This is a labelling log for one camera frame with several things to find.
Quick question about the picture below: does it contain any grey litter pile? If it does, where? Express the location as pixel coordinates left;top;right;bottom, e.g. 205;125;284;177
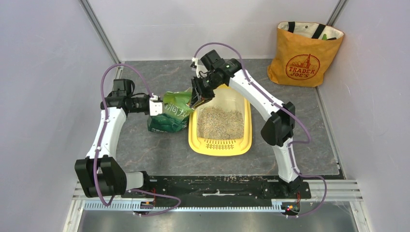
197;106;244;140

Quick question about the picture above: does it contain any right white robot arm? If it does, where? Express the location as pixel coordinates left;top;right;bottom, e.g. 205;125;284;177
190;50;303;198

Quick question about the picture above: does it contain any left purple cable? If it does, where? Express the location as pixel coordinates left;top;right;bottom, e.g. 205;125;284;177
93;63;182;218

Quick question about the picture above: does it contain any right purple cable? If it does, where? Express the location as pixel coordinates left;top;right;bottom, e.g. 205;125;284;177
192;42;328;219

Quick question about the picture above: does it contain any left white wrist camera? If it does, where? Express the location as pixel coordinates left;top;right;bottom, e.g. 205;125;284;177
149;95;163;116

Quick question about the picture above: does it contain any purple cable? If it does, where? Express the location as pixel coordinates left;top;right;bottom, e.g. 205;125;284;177
93;63;182;218
192;42;328;219

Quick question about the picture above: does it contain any green litter bag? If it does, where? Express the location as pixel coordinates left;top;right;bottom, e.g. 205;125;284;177
147;88;194;133

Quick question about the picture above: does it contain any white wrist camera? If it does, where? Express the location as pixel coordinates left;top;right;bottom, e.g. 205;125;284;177
190;58;208;78
149;95;163;116

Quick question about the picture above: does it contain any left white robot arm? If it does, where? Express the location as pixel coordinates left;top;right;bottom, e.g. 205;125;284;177
74;79;152;198

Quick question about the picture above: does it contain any yellow litter box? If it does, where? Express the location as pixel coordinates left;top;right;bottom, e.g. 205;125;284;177
188;84;252;156

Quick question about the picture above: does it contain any orange Trader Joe's bag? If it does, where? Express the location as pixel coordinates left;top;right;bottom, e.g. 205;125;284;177
267;21;345;87

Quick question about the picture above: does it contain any aluminium rail frame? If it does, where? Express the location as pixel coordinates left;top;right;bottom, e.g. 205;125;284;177
63;179;370;232

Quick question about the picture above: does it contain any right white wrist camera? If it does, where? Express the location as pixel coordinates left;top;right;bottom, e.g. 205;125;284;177
190;58;208;78

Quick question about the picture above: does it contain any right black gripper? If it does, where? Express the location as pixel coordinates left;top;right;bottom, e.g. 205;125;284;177
190;72;223;107

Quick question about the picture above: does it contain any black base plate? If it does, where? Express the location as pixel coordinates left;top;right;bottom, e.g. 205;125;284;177
142;175;311;207

